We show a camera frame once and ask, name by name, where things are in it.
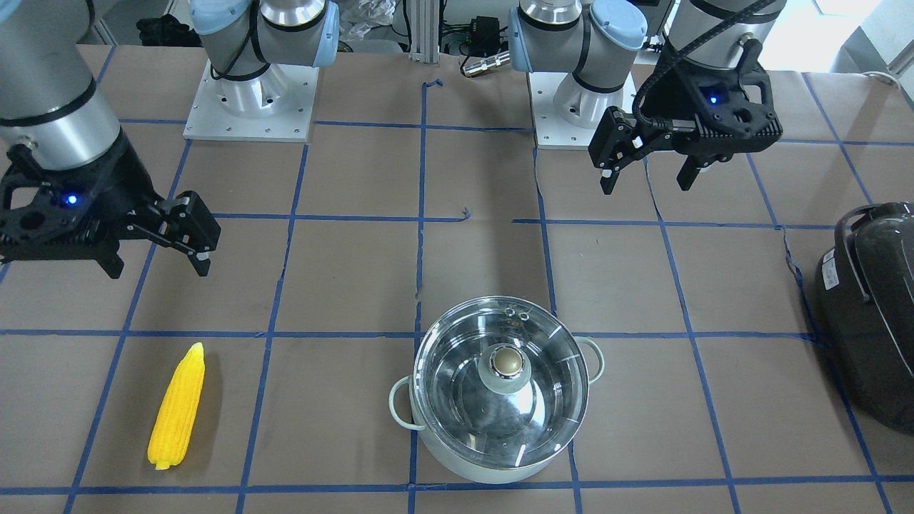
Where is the aluminium frame post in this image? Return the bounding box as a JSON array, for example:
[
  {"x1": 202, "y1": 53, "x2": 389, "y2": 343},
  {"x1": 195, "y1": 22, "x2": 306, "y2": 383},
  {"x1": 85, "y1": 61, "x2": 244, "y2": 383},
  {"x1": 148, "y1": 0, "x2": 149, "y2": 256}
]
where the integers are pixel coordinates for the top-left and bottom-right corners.
[{"x1": 404, "y1": 0, "x2": 441, "y2": 65}]

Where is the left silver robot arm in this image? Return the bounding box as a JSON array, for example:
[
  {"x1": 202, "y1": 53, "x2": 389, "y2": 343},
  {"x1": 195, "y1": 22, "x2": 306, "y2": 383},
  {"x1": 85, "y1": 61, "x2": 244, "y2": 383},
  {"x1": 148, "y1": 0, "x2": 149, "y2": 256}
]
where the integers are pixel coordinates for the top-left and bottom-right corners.
[{"x1": 507, "y1": 1, "x2": 785, "y2": 195}]

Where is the yellow plastic corn cob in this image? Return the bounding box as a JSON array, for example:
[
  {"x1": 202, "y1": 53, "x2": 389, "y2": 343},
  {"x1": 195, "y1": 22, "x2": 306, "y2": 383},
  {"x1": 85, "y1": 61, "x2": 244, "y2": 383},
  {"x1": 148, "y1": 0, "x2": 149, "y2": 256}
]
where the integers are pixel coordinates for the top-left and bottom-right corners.
[{"x1": 147, "y1": 341, "x2": 206, "y2": 470}]

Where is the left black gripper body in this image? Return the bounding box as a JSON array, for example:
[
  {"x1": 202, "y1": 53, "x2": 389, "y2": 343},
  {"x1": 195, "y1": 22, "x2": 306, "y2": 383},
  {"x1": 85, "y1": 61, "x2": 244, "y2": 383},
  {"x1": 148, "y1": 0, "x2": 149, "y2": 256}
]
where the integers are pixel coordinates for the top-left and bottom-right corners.
[{"x1": 636, "y1": 39, "x2": 784, "y2": 158}]

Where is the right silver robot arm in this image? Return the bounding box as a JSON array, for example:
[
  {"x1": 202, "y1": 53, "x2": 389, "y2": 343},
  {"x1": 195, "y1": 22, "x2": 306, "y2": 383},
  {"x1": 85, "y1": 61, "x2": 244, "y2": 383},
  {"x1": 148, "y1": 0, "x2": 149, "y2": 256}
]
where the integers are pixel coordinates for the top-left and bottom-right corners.
[{"x1": 1, "y1": 1, "x2": 339, "y2": 278}]

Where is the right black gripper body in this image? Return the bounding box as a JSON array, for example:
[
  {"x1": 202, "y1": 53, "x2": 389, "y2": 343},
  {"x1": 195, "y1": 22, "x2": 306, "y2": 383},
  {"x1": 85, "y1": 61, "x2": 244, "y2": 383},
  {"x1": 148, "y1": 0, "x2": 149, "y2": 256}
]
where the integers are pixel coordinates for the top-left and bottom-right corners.
[{"x1": 2, "y1": 131, "x2": 166, "y2": 266}]

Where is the pale green cooking pot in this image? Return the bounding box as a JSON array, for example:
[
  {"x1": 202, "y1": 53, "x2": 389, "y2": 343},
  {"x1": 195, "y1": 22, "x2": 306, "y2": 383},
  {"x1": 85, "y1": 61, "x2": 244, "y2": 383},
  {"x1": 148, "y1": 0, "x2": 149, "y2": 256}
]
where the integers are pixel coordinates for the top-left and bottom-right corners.
[{"x1": 388, "y1": 336, "x2": 606, "y2": 485}]

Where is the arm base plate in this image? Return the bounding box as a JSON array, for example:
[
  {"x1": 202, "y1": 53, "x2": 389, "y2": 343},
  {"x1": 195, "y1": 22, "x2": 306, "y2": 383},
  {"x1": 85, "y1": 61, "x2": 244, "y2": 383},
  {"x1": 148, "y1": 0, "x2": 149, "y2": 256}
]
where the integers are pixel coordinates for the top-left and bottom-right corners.
[
  {"x1": 183, "y1": 63, "x2": 320, "y2": 143},
  {"x1": 528, "y1": 72, "x2": 636, "y2": 150}
]

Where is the silver metal connector plug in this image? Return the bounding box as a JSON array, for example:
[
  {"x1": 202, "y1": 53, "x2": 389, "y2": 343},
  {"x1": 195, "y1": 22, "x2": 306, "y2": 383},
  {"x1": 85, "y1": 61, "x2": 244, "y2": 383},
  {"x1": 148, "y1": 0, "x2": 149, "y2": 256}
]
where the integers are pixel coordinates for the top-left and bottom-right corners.
[{"x1": 460, "y1": 50, "x2": 511, "y2": 79}]

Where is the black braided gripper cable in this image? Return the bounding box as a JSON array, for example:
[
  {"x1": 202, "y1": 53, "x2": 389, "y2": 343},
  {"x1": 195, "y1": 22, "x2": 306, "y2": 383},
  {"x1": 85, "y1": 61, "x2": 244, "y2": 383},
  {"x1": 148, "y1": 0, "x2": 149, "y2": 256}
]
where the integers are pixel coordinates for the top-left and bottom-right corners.
[{"x1": 633, "y1": 0, "x2": 779, "y2": 129}]

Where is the glass pot lid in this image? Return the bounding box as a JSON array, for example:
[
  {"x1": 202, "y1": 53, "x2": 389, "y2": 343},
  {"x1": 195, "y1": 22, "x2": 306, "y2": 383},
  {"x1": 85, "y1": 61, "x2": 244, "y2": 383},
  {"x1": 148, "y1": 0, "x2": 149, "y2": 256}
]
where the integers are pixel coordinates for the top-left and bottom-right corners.
[{"x1": 413, "y1": 296, "x2": 591, "y2": 470}]

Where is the black power adapter box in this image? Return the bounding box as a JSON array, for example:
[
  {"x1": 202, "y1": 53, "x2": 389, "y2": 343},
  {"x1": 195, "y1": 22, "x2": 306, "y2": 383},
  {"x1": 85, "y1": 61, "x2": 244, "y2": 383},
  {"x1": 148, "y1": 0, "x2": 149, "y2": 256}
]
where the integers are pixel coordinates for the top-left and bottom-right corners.
[{"x1": 468, "y1": 16, "x2": 501, "y2": 46}]

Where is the dark grey rice cooker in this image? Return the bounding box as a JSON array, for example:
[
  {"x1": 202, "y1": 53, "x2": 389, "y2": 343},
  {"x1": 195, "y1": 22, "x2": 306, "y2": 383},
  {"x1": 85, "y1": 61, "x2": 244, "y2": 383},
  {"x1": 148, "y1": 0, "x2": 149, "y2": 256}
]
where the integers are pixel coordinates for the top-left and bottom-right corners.
[{"x1": 813, "y1": 202, "x2": 913, "y2": 435}]

